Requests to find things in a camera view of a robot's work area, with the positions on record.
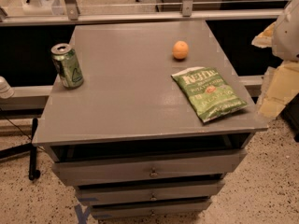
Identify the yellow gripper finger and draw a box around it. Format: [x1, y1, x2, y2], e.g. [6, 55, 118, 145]
[259, 61, 299, 119]
[251, 22, 275, 49]

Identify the green kettle chips bag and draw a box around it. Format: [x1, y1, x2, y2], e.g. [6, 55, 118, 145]
[172, 67, 248, 123]

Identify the orange fruit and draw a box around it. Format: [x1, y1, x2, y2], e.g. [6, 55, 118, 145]
[172, 41, 189, 60]

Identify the middle grey drawer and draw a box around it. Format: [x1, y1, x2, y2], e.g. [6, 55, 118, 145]
[76, 180, 224, 205]

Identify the black tripod stand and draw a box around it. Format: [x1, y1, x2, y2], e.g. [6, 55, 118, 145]
[0, 118, 41, 182]

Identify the green soda can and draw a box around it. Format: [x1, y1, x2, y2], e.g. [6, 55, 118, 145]
[51, 43, 84, 89]

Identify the grey metal railing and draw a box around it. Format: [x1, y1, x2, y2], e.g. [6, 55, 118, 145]
[0, 0, 291, 26]

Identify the top grey drawer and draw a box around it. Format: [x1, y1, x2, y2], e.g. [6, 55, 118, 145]
[52, 149, 247, 186]

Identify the grey drawer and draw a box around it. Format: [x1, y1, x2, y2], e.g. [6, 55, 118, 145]
[52, 149, 247, 186]
[91, 198, 211, 219]
[76, 180, 224, 205]

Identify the bottom grey drawer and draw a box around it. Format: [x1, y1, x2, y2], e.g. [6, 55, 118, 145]
[91, 198, 211, 219]

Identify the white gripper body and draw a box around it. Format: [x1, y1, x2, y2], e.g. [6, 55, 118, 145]
[272, 0, 299, 61]

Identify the grey drawer cabinet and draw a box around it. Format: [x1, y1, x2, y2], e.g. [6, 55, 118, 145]
[32, 20, 269, 221]

